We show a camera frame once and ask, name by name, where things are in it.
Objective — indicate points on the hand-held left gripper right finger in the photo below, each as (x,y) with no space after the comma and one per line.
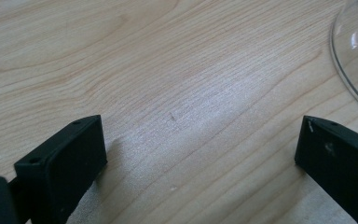
(341,168)

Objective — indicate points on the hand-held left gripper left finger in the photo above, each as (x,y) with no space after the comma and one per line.
(62,161)

